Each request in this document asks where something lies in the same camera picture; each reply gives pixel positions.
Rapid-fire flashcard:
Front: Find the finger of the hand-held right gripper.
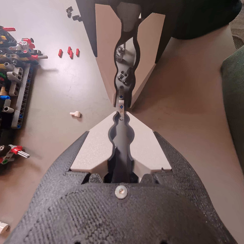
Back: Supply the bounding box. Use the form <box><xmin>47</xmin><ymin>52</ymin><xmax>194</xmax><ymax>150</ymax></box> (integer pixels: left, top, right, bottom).
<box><xmin>131</xmin><ymin>13</ymin><xmax>166</xmax><ymax>109</ymax></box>
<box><xmin>95</xmin><ymin>3</ymin><xmax>123</xmax><ymax>107</ymax></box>

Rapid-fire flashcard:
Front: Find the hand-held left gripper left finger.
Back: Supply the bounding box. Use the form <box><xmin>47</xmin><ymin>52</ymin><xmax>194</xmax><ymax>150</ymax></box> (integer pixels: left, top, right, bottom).
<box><xmin>70</xmin><ymin>111</ymin><xmax>118</xmax><ymax>182</ymax></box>

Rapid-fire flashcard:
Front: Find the toy brick car chassis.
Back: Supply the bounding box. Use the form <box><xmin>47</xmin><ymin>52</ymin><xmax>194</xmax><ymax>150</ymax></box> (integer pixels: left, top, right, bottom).
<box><xmin>0</xmin><ymin>26</ymin><xmax>48</xmax><ymax>172</ymax></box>

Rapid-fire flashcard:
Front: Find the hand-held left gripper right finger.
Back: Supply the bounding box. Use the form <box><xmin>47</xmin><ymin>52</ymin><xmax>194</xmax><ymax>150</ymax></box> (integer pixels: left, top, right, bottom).
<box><xmin>124</xmin><ymin>111</ymin><xmax>173</xmax><ymax>182</ymax></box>

